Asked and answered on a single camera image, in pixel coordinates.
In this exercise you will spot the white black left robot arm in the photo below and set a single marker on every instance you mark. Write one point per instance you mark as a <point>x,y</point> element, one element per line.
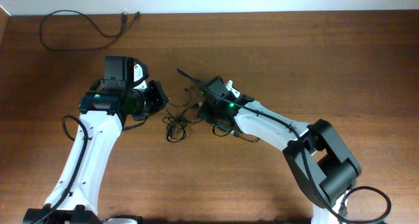
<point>122,100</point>

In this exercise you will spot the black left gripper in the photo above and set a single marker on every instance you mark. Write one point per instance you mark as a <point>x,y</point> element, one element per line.
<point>160,100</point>

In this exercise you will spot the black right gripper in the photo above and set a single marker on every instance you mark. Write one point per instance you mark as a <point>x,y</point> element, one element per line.
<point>203,112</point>

